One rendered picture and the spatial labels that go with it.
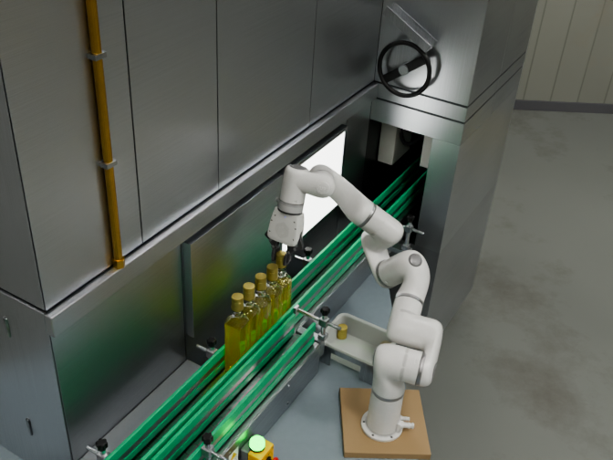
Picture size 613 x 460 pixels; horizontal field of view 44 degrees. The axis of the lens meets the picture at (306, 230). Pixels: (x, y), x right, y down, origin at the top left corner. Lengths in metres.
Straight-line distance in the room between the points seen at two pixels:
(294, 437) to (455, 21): 1.47
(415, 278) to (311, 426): 0.55
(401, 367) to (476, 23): 1.21
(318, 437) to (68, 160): 1.15
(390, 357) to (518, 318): 2.04
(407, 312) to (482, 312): 1.90
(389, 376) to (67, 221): 0.97
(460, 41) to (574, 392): 1.81
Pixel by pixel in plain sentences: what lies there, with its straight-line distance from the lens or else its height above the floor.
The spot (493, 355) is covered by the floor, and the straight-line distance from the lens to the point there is 3.83.
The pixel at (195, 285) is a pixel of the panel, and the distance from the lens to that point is 2.16.
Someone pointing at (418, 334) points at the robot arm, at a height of 1.11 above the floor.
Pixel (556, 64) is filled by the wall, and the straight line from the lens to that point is 6.31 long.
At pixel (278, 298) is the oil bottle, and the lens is 2.30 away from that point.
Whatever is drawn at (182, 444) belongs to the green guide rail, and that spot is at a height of 0.91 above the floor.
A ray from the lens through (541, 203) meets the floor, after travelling 5.10.
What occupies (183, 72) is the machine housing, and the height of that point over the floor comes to 1.80.
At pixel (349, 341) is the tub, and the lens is 2.59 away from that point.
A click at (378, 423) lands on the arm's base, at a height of 0.83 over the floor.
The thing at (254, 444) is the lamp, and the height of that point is 0.85.
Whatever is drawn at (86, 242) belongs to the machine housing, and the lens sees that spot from 1.77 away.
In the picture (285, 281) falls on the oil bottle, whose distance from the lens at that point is 2.31.
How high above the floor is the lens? 2.52
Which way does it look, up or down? 34 degrees down
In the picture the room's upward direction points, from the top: 4 degrees clockwise
